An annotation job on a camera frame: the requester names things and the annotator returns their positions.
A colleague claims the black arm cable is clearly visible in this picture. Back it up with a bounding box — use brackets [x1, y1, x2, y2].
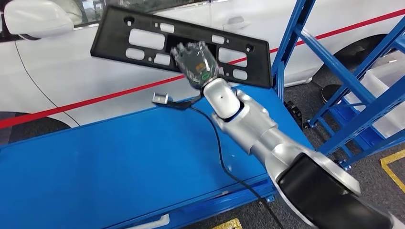
[190, 105, 286, 229]

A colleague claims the blue metal shelf rack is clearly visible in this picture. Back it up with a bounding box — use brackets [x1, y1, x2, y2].
[0, 0, 405, 229]
[308, 16, 405, 171]

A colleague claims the black ribbed plastic object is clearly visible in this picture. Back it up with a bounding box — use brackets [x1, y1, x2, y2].
[285, 100, 303, 127]

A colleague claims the large translucent white bin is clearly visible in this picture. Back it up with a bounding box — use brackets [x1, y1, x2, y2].
[343, 60, 405, 140]

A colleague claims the red barrier belt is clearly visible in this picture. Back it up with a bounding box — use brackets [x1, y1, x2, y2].
[0, 8, 405, 130]

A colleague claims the white car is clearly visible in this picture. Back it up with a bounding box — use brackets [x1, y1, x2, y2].
[0, 0, 405, 146]

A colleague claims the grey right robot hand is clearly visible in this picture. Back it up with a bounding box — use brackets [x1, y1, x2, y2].
[171, 40, 221, 91]

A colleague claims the black plastic plate frame part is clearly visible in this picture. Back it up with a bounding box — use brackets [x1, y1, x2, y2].
[90, 4, 273, 89]

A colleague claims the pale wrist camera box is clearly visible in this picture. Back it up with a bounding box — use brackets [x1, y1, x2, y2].
[151, 92, 170, 105]

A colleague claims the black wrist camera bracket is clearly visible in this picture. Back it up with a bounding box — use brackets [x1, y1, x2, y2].
[163, 93, 203, 111]

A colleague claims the black round stanchion base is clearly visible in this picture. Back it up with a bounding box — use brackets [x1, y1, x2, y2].
[321, 83, 349, 105]

